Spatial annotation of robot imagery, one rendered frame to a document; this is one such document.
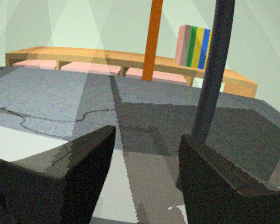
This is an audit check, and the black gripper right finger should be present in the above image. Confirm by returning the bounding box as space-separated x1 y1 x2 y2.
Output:
177 135 280 224

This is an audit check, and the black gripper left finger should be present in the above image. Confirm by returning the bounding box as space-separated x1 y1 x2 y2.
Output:
0 125 116 224

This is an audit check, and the orange handle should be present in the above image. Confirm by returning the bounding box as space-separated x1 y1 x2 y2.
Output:
143 0 164 81

